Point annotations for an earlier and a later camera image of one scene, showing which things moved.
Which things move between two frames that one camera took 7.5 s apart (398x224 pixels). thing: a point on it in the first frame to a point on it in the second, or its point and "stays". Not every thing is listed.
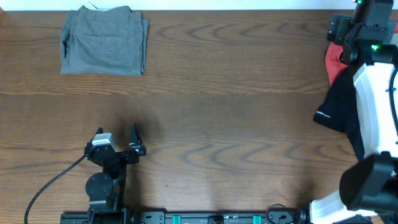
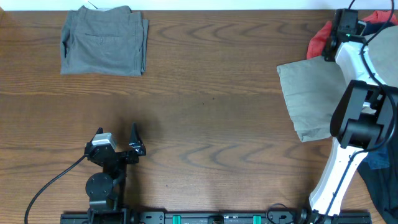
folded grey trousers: [107, 42] stays
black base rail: [185, 217] stays
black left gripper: [136, 147] stays
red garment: [334, 66] to [319, 42]
